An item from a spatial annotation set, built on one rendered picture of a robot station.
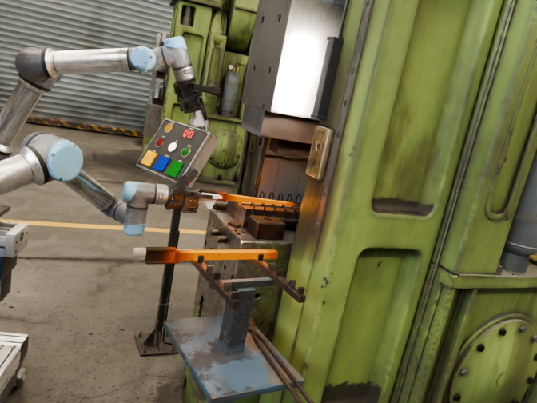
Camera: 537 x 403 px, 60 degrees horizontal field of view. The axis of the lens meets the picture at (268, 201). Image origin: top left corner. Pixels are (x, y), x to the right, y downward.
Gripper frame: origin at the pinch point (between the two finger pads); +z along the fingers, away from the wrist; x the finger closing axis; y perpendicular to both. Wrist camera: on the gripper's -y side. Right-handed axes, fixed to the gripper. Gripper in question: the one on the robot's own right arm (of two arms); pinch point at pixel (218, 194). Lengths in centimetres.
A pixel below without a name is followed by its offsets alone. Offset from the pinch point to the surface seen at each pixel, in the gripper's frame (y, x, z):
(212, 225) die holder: 15.0, -8.7, 3.2
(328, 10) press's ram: -72, 14, 22
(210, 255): 10.2, 37.3, -13.1
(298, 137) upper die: -27.5, 8.1, 24.1
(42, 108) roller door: 64, -789, -67
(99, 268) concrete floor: 100, -158, -18
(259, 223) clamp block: 4.1, 19.8, 9.7
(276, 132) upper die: -27.8, 8.1, 14.5
